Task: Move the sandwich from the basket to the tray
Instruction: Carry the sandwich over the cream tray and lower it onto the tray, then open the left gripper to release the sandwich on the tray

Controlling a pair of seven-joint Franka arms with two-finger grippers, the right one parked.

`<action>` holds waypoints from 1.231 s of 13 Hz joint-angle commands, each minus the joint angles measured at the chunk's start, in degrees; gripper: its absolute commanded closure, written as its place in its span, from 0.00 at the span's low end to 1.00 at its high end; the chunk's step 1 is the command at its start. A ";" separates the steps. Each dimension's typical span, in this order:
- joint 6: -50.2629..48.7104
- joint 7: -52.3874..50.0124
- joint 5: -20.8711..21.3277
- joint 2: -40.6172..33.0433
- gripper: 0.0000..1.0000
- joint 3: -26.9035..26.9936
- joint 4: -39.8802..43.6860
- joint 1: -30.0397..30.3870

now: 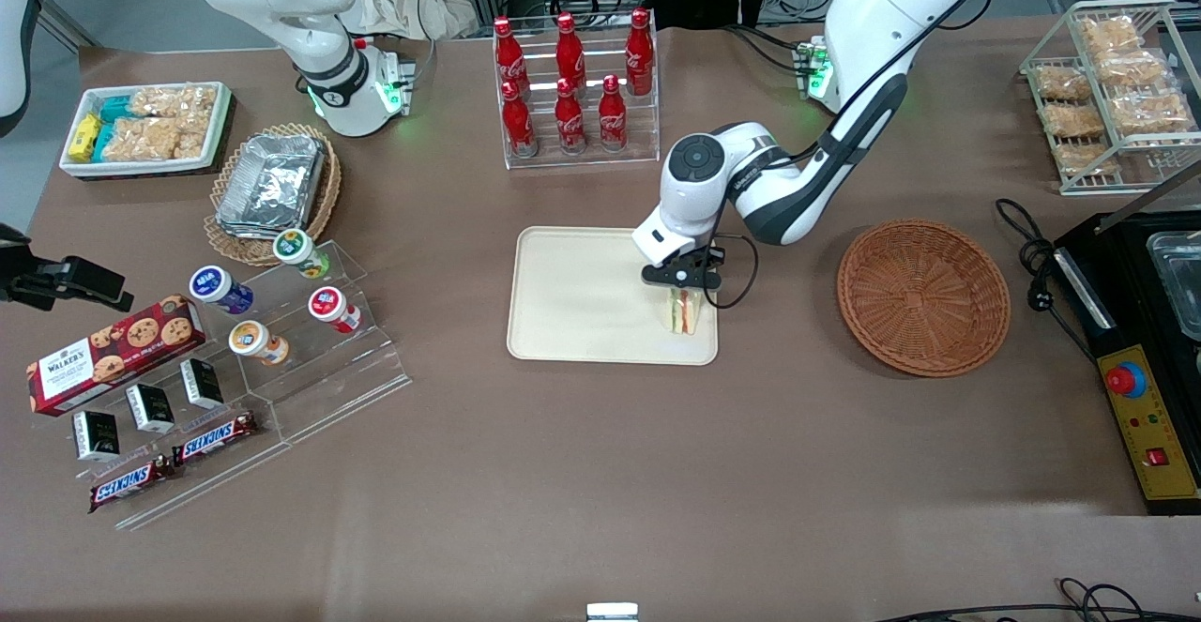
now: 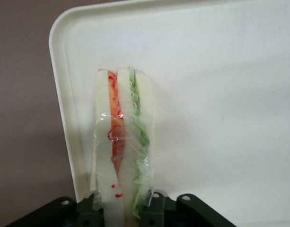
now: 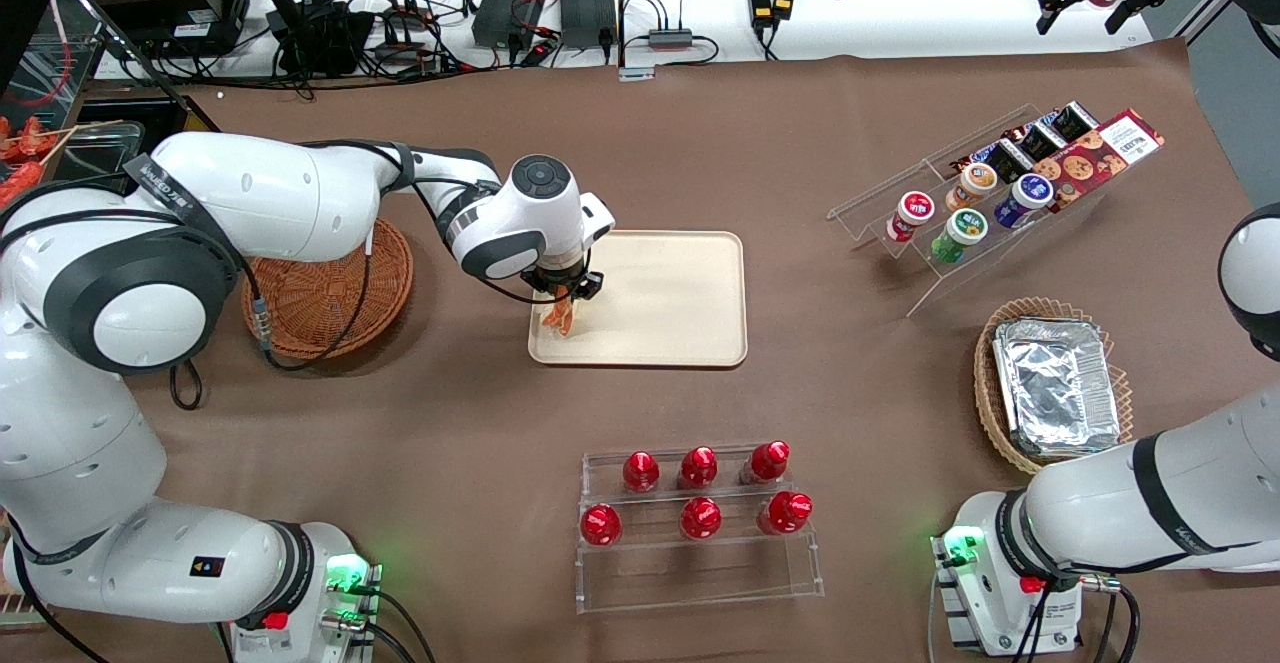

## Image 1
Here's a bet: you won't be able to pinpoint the black power cable with plug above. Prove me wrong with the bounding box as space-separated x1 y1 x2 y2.
995 198 1099 362

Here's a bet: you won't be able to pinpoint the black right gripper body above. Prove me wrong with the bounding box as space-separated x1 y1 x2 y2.
0 223 38 305

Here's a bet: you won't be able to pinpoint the clear plastic container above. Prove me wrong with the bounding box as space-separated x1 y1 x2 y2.
1147 231 1201 341

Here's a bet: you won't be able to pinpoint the blue cap yogurt bottle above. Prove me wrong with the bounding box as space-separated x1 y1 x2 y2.
189 265 255 315

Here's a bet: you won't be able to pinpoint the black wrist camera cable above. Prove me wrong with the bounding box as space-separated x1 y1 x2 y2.
699 0 1012 311

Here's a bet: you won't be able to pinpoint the red cola bottle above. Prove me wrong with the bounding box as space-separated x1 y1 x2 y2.
494 16 528 98
555 12 587 88
599 75 628 152
626 8 655 98
501 81 538 159
555 78 587 155

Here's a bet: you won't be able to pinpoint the clear bag of rice crackers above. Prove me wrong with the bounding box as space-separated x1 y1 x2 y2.
103 117 209 162
131 85 219 133

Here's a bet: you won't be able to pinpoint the white rectangular snack bin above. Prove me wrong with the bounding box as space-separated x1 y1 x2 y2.
58 82 236 181

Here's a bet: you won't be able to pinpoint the black floor cables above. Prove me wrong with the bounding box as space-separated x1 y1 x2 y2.
873 577 1201 622

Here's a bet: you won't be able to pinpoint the bagged fried snack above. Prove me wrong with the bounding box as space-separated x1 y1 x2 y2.
1107 90 1198 136
1032 66 1094 103
1077 17 1146 56
1053 142 1120 178
1041 101 1106 141
1098 50 1169 90

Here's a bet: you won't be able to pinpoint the small black white box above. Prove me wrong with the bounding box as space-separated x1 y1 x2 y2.
73 410 121 462
180 357 225 410
126 383 175 434

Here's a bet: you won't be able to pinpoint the green cap yogurt bottle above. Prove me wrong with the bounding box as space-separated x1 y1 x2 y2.
273 228 331 281

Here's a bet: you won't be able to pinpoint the clear acrylic stepped display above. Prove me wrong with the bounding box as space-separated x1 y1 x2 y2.
33 239 412 531

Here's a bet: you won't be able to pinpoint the yellow snack packet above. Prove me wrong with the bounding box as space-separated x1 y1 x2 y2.
70 114 102 161

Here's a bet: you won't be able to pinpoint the black arm base cables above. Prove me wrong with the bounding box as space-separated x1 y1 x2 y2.
722 22 815 75

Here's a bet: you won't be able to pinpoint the grey metal lever bar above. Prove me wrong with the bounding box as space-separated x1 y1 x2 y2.
1093 162 1201 235

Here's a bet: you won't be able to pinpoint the red cap yogurt bottle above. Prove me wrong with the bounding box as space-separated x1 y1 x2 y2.
308 286 362 335

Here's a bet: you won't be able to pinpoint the cream plastic serving tray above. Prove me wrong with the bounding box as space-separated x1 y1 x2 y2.
507 226 720 366

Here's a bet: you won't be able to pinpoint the black machine with yellow panel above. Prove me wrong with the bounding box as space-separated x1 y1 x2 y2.
1051 212 1201 517

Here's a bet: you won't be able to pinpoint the light scalloped wicker basket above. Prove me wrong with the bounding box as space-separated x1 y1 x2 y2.
204 123 342 268

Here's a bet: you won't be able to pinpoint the triangular sandwich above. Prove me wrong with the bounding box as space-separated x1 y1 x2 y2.
667 288 701 335

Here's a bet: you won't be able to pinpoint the stack of foil trays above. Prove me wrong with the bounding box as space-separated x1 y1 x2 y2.
216 133 327 236

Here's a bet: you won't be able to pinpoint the Snickers chocolate bar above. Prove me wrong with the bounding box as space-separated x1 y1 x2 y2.
172 412 258 466
89 454 176 513

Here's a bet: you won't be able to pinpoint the red emergency stop button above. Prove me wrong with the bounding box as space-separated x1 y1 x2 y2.
1105 360 1148 400

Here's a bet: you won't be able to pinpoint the white wire rack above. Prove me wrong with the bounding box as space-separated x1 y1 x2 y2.
1019 0 1201 197

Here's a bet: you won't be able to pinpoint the round brown wicker basket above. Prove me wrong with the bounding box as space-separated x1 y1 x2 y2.
836 219 1011 378

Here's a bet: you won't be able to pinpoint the clear acrylic bottle rack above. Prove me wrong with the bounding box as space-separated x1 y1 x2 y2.
494 10 661 171

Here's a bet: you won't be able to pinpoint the orange cap yogurt bottle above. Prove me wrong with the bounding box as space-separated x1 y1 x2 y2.
228 320 290 366

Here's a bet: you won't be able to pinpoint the red Walkers cookie box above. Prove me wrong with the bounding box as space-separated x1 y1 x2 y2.
26 295 207 417

